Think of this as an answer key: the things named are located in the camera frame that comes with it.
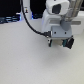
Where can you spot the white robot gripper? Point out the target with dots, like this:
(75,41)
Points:
(53,20)

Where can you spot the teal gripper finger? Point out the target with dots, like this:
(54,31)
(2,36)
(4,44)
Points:
(64,42)

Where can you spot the black kcup holder drawer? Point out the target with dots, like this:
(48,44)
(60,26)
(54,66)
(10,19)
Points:
(59,42)

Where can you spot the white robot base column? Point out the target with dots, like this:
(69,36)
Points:
(27,10)

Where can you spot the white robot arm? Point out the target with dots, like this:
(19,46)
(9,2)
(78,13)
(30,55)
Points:
(75,16)

